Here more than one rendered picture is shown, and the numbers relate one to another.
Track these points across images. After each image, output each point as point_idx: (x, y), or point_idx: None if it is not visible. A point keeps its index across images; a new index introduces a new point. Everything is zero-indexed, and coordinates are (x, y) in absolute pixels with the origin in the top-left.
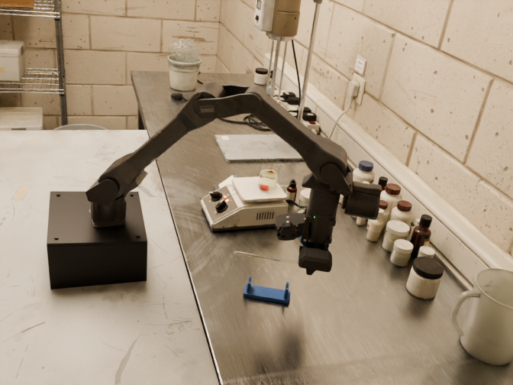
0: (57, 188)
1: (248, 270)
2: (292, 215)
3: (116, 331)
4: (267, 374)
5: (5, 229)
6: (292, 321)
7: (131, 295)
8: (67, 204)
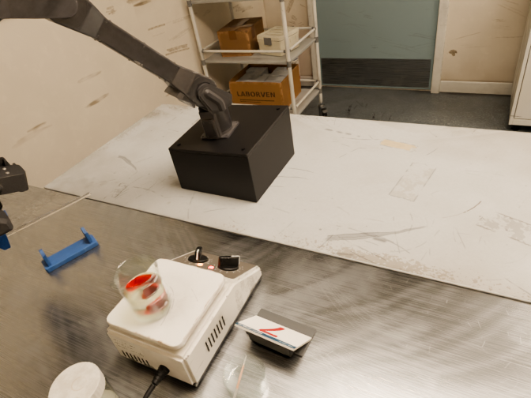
0: (398, 167)
1: (111, 260)
2: (1, 174)
3: (152, 163)
4: (30, 214)
5: (328, 133)
6: (30, 254)
7: (176, 177)
8: (259, 113)
